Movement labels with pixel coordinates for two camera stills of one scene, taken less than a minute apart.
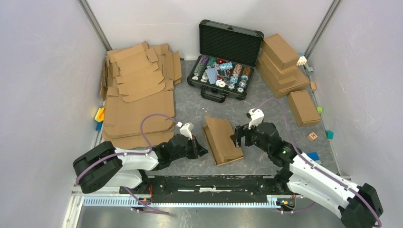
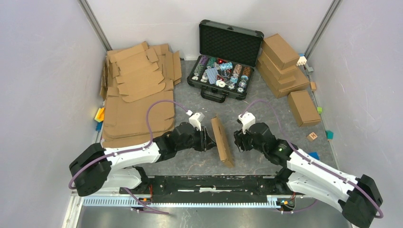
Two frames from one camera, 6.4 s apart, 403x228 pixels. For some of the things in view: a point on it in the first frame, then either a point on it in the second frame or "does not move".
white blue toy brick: (302, 60) does not move
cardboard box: (282, 52) does not move
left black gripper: (197, 149) → (206, 142)
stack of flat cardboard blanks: (138, 80) does not move
